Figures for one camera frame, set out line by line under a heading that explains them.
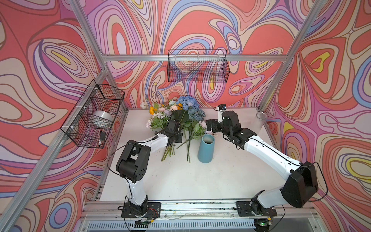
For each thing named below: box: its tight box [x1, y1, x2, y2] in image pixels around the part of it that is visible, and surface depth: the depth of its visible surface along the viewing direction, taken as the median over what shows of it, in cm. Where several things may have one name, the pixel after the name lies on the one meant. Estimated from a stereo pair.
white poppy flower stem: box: [140, 101, 151, 110], surface depth 121 cm
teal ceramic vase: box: [197, 133, 215, 164], surface depth 90 cm
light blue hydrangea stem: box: [175, 95, 200, 123], surface depth 102 cm
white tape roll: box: [90, 110, 115, 129], surface depth 74 cm
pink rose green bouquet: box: [176, 120, 207, 150], surface depth 98 cm
